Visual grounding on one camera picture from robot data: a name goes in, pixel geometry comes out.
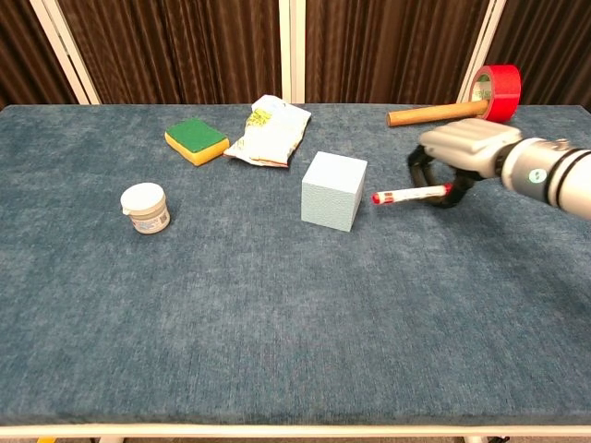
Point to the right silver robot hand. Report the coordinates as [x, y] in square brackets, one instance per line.
[466, 140]

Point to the red capped white marker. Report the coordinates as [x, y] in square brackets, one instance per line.
[411, 194]

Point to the light blue foam cube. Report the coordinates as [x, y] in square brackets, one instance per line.
[332, 191]

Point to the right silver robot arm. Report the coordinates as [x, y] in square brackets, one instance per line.
[549, 173]

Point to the white snack bag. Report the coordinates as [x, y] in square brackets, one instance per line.
[272, 131]

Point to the wooden rod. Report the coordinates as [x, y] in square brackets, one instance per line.
[434, 114]

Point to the red tape roll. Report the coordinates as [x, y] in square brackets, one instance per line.
[505, 90]

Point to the blue table cloth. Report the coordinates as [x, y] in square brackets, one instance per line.
[277, 300]

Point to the green and yellow sponge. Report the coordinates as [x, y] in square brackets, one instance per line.
[196, 138]

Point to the brown pleated curtain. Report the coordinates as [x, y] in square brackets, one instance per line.
[184, 46]

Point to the small white lidded jar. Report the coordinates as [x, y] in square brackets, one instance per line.
[145, 207]

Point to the white screen frame post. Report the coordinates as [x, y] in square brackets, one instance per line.
[64, 46]
[292, 46]
[480, 41]

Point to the white table frame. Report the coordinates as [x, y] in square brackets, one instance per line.
[295, 431]

